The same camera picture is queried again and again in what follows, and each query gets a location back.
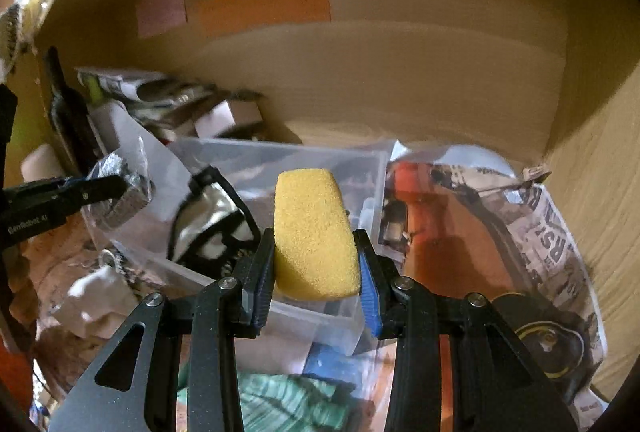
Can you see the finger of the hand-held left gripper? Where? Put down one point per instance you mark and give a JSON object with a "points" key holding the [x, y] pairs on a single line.
{"points": [[90, 193]]}

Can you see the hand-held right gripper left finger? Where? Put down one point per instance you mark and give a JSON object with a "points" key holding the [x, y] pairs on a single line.
{"points": [[260, 294]]}

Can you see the clear plastic container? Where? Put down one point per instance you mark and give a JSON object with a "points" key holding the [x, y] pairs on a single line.
{"points": [[235, 161]]}

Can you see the black plastic frame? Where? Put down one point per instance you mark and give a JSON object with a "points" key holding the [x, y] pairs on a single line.
{"points": [[215, 257]]}

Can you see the green striped cloth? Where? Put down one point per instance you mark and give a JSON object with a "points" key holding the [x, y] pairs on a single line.
{"points": [[280, 399]]}

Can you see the tall black plastic object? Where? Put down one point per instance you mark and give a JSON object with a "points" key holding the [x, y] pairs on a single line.
{"points": [[67, 111]]}

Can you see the printed white packet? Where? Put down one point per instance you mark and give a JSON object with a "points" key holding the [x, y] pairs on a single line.
{"points": [[117, 81]]}

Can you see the large cardboard box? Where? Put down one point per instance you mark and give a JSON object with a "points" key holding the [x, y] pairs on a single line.
{"points": [[400, 76]]}

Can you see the yellow sponge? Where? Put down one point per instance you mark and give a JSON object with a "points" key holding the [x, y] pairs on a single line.
{"points": [[312, 232]]}

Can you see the small grey cardboard box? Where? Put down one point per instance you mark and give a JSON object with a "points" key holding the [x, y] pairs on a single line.
{"points": [[230, 114]]}

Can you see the blue printed packet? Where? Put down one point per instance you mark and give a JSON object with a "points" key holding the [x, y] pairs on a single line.
{"points": [[332, 364]]}

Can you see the orange packaged toy bag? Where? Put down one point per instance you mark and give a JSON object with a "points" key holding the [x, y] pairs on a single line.
{"points": [[525, 232]]}

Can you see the orange paper label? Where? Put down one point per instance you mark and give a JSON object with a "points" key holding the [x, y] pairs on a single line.
{"points": [[265, 9]]}

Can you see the pink paper label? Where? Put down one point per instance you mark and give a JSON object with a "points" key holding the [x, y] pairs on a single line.
{"points": [[161, 9]]}

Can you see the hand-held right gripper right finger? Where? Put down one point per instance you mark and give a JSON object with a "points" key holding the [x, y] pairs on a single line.
{"points": [[368, 299]]}

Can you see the black and yellow wheel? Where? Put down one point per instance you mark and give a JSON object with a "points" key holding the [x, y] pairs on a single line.
{"points": [[542, 337]]}

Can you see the white crumpled paper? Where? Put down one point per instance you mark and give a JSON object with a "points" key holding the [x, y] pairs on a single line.
{"points": [[97, 294]]}

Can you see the dark sponge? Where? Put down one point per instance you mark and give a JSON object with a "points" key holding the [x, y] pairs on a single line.
{"points": [[127, 199]]}

